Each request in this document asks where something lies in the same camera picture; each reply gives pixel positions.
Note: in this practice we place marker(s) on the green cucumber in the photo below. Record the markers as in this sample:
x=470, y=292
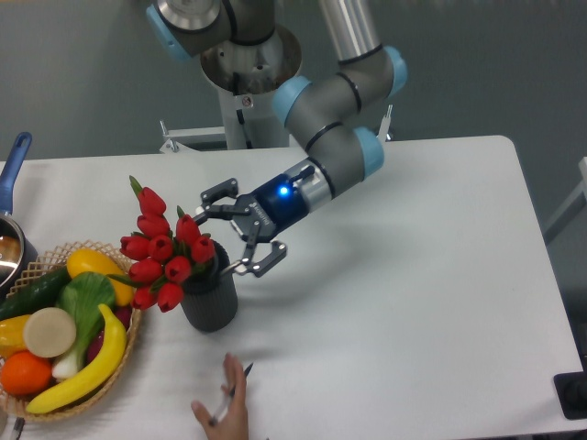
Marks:
x=40, y=293

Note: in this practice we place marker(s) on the black device at table edge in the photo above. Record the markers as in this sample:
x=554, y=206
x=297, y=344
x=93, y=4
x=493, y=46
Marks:
x=571, y=391

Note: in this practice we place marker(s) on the white frame at right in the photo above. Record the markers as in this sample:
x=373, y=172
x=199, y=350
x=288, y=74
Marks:
x=568, y=209

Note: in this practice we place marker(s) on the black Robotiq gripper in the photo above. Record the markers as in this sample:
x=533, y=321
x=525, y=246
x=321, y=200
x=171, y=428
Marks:
x=270, y=208

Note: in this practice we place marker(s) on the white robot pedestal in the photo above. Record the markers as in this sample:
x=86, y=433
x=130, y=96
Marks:
x=245, y=78

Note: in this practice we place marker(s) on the green bok choy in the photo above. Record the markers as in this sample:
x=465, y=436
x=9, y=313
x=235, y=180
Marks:
x=80, y=299

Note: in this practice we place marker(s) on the person's hand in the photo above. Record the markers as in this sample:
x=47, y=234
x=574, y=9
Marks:
x=235, y=422

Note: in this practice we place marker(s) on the red tulip bouquet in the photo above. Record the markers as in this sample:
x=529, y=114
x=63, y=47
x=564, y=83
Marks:
x=164, y=255

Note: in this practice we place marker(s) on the pen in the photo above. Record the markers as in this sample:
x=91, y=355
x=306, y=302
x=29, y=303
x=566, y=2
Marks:
x=228, y=398

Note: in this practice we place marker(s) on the beige round disc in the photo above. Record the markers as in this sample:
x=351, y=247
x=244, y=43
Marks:
x=49, y=332

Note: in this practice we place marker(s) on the woven wicker basket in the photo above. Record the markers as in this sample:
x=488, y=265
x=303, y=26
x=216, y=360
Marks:
x=47, y=262

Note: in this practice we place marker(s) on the blue handled saucepan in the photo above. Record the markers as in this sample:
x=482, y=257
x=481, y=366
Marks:
x=16, y=250

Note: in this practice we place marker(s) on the dark grey ribbed vase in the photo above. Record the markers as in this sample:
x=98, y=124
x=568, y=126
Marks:
x=210, y=301

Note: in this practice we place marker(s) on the yellow banana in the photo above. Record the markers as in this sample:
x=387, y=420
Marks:
x=90, y=377

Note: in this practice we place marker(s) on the orange fruit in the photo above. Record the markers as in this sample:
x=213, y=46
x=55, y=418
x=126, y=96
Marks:
x=26, y=374

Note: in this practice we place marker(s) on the yellow bell pepper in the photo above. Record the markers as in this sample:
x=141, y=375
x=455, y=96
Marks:
x=11, y=335

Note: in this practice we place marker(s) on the purple red vegetable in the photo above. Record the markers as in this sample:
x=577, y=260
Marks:
x=123, y=314

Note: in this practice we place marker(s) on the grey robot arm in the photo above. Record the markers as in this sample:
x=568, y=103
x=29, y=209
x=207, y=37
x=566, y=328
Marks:
x=337, y=157

